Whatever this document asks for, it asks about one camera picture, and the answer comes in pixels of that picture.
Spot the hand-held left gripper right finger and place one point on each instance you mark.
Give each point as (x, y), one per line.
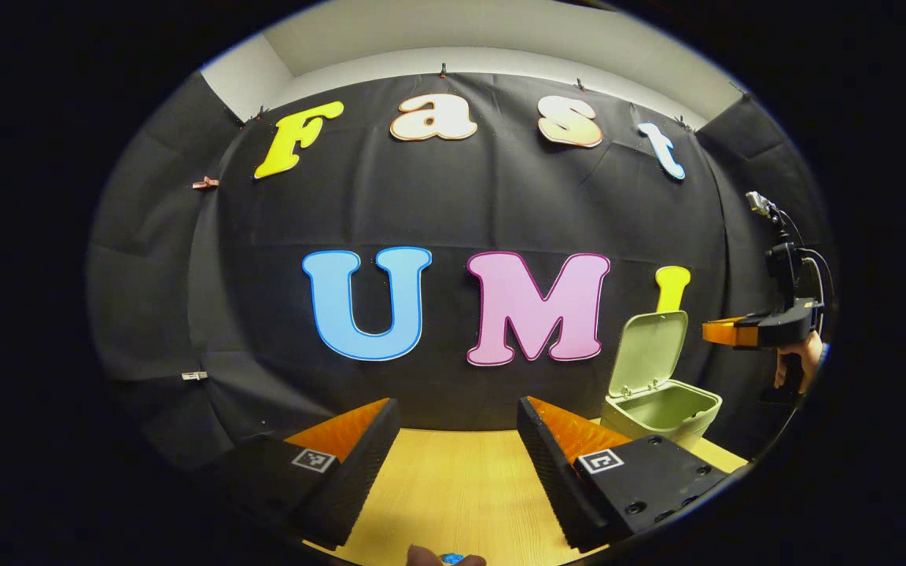
(551, 472)

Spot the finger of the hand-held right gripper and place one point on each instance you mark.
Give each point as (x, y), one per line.
(724, 332)

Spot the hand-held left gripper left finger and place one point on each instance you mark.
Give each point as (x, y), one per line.
(359, 464)

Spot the green desktop garbage bin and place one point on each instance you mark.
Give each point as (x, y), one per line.
(657, 409)

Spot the blue paper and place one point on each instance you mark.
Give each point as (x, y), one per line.
(451, 559)

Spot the wooden desktop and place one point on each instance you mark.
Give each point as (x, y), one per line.
(453, 495)

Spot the white cloth clip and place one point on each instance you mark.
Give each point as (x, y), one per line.
(194, 376)

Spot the black backdrop cloth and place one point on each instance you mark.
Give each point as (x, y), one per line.
(453, 204)

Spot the pink cloth clip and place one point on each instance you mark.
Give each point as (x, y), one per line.
(205, 183)

